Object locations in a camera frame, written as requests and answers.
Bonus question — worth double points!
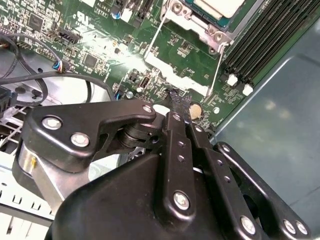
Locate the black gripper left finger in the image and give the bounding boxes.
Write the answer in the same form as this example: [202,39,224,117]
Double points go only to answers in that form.
[22,90,199,224]

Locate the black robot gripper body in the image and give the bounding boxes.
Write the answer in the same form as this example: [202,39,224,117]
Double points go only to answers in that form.
[49,152,242,240]

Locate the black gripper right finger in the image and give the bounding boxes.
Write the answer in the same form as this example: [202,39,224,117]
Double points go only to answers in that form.
[179,91,313,240]

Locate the metal socket cover frame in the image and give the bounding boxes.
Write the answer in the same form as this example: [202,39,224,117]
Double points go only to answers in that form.
[144,14,229,98]

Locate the silver square CPU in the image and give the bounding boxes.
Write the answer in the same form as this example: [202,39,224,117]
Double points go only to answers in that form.
[192,0,248,29]

